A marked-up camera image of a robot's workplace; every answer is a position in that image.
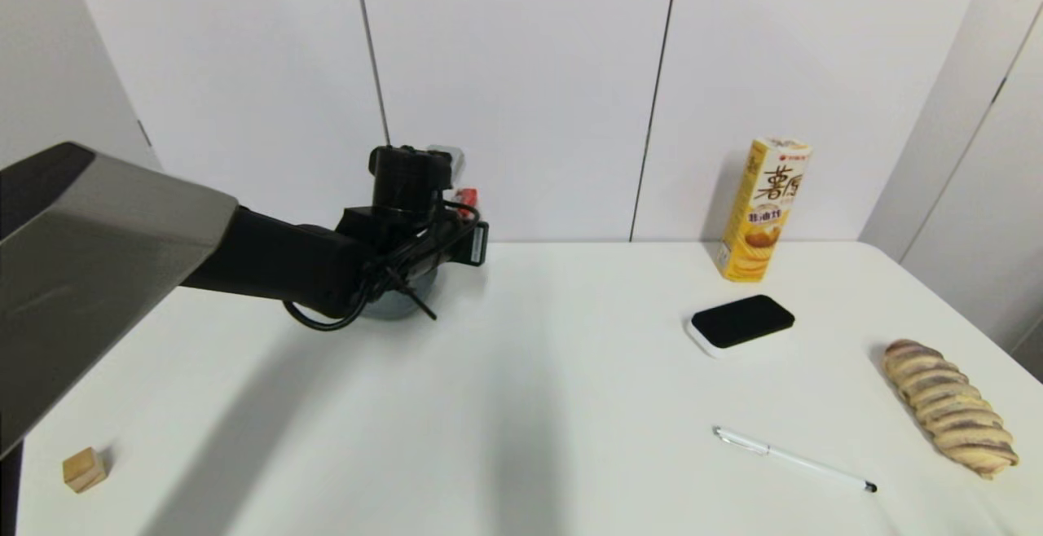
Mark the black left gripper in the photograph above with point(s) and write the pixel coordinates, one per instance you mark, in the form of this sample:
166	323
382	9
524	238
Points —
407	177

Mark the small red milk carton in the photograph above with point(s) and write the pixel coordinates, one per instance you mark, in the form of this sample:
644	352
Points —
467	196

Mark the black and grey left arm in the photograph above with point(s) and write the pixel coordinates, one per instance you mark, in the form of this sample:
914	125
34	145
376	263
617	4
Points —
269	263

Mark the grey-green square plate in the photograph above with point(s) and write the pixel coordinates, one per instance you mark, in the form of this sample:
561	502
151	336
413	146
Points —
395	308

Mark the yellow potato chips box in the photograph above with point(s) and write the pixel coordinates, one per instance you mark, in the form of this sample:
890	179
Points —
762	210

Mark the black and white board eraser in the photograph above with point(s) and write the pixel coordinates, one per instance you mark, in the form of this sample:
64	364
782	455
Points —
741	320

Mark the small wooden cube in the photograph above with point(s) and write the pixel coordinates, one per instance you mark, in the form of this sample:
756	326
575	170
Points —
85	470

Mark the white stylus pen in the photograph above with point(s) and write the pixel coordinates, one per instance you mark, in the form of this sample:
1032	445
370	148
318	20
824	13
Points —
794	459

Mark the braided swirl bread loaf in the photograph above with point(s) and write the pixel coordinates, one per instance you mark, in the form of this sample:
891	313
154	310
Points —
949	410

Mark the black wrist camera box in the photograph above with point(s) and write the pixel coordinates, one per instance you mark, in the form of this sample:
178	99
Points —
479	243

